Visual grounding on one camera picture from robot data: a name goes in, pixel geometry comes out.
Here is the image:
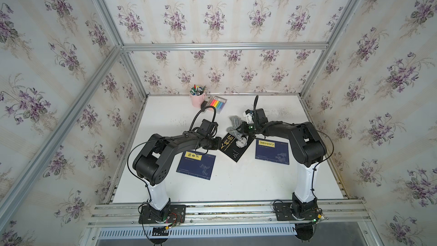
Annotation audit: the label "grey striped cleaning cloth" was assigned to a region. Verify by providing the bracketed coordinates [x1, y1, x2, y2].
[226, 116, 243, 140]

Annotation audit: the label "black portrait book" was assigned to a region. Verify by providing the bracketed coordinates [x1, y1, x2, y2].
[219, 133, 254, 162]

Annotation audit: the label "blue book yellow label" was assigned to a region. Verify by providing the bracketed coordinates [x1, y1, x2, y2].
[255, 139, 290, 165]
[176, 151, 216, 180]

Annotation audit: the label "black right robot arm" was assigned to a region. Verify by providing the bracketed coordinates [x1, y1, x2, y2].
[237, 96, 327, 223]

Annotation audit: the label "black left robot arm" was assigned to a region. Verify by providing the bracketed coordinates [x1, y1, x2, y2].
[127, 106, 221, 222]

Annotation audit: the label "colourful sticky notes pack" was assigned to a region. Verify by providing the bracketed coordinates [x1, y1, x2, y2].
[207, 96, 227, 114]

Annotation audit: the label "black clip near cup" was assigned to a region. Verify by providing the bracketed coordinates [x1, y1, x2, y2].
[200, 100, 208, 109]

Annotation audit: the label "pink pen cup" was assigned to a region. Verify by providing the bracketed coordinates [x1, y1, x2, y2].
[190, 93, 206, 108]

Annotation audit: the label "pens in cup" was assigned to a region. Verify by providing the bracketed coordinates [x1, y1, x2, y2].
[190, 84, 207, 96]

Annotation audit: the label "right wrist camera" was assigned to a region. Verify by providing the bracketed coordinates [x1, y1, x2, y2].
[244, 109, 269, 125]

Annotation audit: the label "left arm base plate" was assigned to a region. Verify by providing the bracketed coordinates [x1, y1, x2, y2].
[138, 203, 187, 224]

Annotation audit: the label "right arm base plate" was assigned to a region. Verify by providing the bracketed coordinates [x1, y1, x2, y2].
[272, 200, 323, 223]

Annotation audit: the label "white slotted cable duct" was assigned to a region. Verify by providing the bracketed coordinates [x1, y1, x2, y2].
[97, 223, 297, 240]

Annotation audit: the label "aluminium mounting rail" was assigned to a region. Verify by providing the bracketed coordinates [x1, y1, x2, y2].
[87, 199, 371, 228]

